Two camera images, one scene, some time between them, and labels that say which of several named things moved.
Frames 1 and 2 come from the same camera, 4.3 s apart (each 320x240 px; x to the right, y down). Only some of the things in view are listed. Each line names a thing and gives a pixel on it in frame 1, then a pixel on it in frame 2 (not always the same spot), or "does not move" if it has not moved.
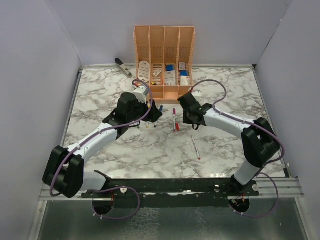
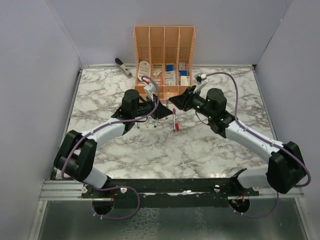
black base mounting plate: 175,193 does not move
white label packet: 170,78 does not move
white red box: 185,80 does not move
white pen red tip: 198,153 -> 167,102
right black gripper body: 186,118 -> 197,102
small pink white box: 182,66 does not move
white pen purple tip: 174,120 does not move
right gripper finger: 187,116 -> 182,101
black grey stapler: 121,66 does not move
